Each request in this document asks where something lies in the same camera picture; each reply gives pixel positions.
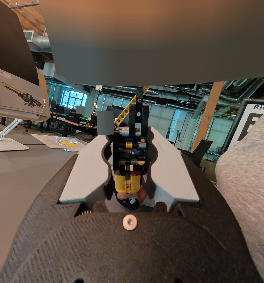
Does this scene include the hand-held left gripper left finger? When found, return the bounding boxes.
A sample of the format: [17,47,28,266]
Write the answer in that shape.
[59,134,113,204]

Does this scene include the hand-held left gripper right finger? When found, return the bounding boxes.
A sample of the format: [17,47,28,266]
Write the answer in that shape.
[146,126,200,213]

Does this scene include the black yellow lego model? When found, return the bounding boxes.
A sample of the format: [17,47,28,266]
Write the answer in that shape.
[113,85,152,195]

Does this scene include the person's right hand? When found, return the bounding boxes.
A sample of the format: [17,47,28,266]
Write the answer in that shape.
[118,177,148,204]

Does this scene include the cardboard boxes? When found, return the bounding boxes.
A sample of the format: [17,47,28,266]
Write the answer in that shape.
[200,158,218,184]

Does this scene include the black office chair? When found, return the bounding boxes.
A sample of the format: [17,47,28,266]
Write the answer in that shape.
[180,139,213,169]

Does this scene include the brown office desk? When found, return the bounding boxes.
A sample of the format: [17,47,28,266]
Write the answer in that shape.
[49,112,98,137]

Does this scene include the white paper sheet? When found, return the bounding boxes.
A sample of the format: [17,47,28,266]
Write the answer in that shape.
[30,134,88,152]

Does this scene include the black monitor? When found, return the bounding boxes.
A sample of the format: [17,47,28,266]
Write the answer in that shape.
[107,106,130,131]

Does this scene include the white panel light on stand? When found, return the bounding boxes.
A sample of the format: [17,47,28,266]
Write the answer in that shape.
[93,85,104,111]

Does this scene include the framed marker sign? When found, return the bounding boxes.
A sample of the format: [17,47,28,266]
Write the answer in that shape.
[221,99,264,153]

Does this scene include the tablet on white stand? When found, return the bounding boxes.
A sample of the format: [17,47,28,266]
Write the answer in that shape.
[0,65,51,121]

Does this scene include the dark board with tan edge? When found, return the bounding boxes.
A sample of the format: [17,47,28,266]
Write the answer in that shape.
[0,0,51,111]

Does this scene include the wooden post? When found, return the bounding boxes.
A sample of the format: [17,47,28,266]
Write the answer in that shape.
[190,81,225,147]

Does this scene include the silver air duct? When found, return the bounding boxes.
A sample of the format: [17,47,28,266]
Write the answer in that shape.
[24,31,52,53]

